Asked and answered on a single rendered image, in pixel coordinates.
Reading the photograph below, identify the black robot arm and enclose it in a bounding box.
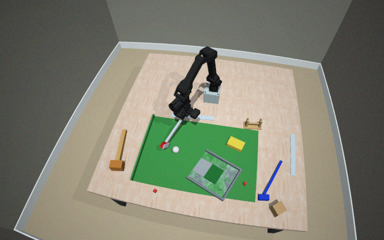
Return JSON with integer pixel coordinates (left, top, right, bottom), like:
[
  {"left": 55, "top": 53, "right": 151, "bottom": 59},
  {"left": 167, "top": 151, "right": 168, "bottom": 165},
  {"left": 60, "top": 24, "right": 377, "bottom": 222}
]
[{"left": 168, "top": 46, "right": 222, "bottom": 118}]

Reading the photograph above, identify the blue putter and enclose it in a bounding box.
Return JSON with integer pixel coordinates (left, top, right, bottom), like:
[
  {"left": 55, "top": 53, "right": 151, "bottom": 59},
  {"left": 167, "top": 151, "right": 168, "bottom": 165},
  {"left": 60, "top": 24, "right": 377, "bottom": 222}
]
[{"left": 258, "top": 161, "right": 283, "bottom": 201}]

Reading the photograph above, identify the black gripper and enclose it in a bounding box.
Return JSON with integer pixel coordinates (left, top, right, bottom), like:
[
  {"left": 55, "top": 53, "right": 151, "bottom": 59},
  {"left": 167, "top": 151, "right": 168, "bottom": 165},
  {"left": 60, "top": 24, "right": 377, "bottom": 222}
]
[{"left": 182, "top": 100, "right": 201, "bottom": 119}]

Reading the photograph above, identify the white golf ball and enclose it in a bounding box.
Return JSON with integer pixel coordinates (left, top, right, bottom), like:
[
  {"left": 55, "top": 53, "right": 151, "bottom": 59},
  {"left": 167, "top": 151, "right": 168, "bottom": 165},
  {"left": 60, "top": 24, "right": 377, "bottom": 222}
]
[{"left": 172, "top": 146, "right": 179, "bottom": 153}]

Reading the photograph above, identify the yellow rectangular block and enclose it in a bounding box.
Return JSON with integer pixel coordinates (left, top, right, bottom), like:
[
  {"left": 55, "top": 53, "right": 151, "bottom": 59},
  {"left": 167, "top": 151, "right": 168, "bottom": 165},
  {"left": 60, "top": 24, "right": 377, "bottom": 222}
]
[{"left": 226, "top": 136, "right": 245, "bottom": 153}]

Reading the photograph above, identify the brown cube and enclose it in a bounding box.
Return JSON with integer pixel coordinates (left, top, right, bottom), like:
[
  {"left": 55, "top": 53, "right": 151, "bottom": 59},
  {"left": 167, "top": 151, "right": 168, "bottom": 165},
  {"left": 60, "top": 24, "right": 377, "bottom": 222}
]
[{"left": 269, "top": 201, "right": 287, "bottom": 217}]

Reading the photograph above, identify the green putting mat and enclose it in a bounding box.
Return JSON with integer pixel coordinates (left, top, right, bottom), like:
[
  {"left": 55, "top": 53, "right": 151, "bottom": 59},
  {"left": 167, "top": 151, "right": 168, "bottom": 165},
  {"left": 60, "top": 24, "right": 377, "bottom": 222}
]
[{"left": 133, "top": 116, "right": 259, "bottom": 202}]

